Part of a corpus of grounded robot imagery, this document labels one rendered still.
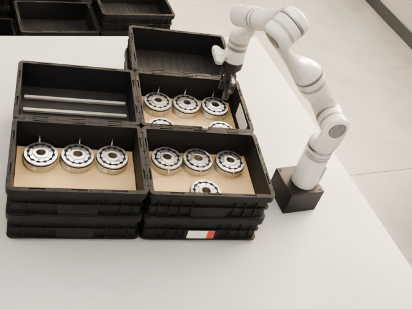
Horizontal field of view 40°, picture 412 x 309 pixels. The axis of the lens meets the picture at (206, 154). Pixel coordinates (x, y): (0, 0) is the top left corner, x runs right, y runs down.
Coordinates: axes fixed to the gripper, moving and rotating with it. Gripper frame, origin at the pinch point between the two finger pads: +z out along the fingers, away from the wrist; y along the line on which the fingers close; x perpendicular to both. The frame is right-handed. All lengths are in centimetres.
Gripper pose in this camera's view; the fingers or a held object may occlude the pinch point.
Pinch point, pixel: (224, 91)
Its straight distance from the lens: 209.1
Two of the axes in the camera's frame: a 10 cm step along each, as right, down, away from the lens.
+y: -1.8, -7.0, 6.9
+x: -9.6, -0.3, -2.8
